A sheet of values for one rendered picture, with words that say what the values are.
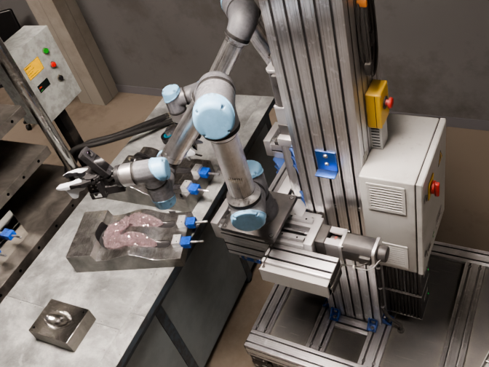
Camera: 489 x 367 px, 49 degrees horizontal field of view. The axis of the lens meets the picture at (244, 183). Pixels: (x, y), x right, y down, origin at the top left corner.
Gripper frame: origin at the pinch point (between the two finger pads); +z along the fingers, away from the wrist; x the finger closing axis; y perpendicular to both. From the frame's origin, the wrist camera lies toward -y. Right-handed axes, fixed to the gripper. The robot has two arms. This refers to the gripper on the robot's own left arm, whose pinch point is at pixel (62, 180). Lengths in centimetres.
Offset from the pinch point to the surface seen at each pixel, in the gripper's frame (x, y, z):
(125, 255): 21, 54, 4
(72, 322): -7, 60, 21
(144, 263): 21, 60, -3
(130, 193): 60, 51, 9
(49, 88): 106, 10, 49
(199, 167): 65, 46, -25
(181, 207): 51, 57, -15
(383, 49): 193, 63, -127
